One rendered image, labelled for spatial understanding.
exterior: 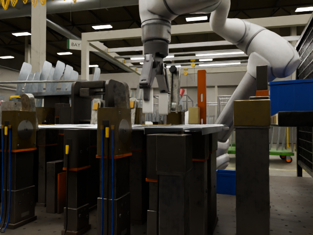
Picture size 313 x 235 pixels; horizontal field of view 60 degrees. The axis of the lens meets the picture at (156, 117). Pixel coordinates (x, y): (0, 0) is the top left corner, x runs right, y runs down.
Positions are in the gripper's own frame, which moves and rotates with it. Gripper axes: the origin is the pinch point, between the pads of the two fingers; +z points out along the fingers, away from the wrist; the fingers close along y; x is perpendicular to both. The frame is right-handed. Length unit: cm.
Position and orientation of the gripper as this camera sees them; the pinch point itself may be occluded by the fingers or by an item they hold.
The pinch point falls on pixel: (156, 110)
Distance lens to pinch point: 82.1
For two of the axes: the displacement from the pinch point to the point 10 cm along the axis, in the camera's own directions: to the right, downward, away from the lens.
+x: -9.4, 0.1, 3.4
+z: 0.0, 10.0, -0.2
